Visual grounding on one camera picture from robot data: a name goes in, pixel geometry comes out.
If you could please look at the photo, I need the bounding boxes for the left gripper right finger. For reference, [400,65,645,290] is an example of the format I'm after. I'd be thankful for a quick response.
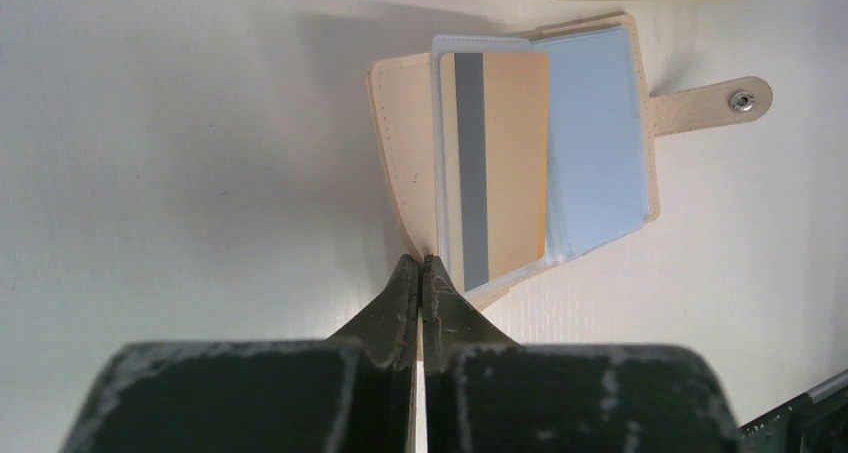
[421,256,740,452]

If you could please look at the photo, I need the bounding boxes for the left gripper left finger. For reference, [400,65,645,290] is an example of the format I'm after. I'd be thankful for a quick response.
[63,255,420,452]

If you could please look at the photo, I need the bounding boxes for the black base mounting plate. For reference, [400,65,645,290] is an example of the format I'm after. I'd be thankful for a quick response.
[739,371,847,453]

